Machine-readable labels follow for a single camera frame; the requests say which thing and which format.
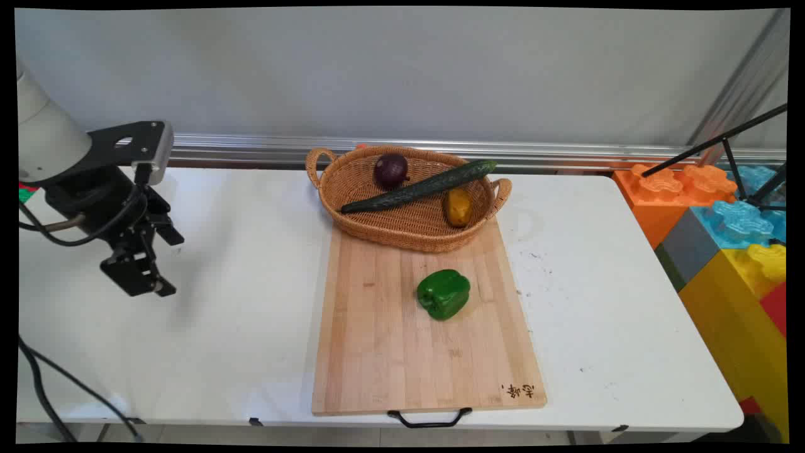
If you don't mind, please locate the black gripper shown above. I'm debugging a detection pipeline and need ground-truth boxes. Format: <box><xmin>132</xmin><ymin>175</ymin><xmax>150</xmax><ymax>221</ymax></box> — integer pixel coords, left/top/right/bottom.
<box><xmin>43</xmin><ymin>165</ymin><xmax>186</xmax><ymax>298</ymax></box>

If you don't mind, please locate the dark green cucumber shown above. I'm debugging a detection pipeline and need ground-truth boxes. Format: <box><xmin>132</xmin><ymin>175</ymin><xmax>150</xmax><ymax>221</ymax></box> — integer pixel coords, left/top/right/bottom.
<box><xmin>340</xmin><ymin>159</ymin><xmax>498</xmax><ymax>215</ymax></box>

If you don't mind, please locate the woven wicker basket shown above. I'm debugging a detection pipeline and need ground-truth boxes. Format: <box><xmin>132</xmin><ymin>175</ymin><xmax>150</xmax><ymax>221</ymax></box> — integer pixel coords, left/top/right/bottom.
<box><xmin>305</xmin><ymin>145</ymin><xmax>513</xmax><ymax>254</ymax></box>

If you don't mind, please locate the dark purple onion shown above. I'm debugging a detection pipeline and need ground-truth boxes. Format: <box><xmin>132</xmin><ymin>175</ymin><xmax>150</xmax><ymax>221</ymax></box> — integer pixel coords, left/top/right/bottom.
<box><xmin>374</xmin><ymin>153</ymin><xmax>410</xmax><ymax>191</ymax></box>

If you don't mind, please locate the wooden cutting board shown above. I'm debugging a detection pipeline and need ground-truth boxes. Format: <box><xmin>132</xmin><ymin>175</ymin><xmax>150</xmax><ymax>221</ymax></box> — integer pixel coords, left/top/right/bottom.
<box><xmin>311</xmin><ymin>217</ymin><xmax>548</xmax><ymax>417</ymax></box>

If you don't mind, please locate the green bell pepper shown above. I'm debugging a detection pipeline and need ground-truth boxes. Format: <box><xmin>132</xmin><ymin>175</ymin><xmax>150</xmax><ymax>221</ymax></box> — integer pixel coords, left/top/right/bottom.
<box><xmin>416</xmin><ymin>269</ymin><xmax>472</xmax><ymax>322</ymax></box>

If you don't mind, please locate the yellow vegetable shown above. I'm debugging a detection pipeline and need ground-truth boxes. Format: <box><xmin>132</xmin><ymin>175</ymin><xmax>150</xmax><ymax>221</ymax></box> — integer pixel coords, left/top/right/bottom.
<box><xmin>443</xmin><ymin>187</ymin><xmax>474</xmax><ymax>228</ymax></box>

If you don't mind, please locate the orange foam block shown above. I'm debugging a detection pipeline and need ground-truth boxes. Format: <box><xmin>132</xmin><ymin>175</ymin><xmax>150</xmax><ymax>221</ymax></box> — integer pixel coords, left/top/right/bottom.
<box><xmin>613</xmin><ymin>163</ymin><xmax>738</xmax><ymax>250</ymax></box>

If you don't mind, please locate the grey foam block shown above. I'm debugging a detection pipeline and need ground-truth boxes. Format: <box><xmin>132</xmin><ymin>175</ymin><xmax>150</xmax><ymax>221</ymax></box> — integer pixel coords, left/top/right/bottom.
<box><xmin>653</xmin><ymin>207</ymin><xmax>721</xmax><ymax>292</ymax></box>

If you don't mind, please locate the blue foam block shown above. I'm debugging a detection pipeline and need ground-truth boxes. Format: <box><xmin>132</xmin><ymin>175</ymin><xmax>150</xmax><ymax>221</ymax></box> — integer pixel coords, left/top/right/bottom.
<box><xmin>691</xmin><ymin>164</ymin><xmax>788</xmax><ymax>250</ymax></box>

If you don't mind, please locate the black tripod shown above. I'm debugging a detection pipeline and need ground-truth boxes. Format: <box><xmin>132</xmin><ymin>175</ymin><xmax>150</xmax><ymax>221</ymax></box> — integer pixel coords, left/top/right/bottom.
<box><xmin>641</xmin><ymin>103</ymin><xmax>789</xmax><ymax>212</ymax></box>

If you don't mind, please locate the red foam block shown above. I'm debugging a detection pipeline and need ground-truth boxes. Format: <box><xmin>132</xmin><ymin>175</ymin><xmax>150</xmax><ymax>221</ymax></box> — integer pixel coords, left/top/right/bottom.
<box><xmin>759</xmin><ymin>281</ymin><xmax>789</xmax><ymax>338</ymax></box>

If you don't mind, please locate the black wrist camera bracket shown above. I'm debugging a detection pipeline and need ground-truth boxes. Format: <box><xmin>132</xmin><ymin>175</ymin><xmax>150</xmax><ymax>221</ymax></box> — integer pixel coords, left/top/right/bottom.
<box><xmin>87</xmin><ymin>120</ymin><xmax>175</xmax><ymax>187</ymax></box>

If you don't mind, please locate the thin black cable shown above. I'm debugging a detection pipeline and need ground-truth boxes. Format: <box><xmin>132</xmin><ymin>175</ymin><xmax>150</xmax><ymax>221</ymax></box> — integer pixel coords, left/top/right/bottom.
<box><xmin>18</xmin><ymin>162</ymin><xmax>150</xmax><ymax>443</ymax></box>

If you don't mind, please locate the thick black cable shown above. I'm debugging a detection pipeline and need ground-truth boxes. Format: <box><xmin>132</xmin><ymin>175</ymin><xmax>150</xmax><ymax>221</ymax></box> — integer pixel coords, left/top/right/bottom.
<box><xmin>18</xmin><ymin>213</ymin><xmax>86</xmax><ymax>444</ymax></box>

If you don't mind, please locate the aluminium rail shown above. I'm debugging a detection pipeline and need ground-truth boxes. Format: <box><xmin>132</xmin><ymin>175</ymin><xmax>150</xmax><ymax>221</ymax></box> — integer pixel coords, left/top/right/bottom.
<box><xmin>169</xmin><ymin>133</ymin><xmax>787</xmax><ymax>171</ymax></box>

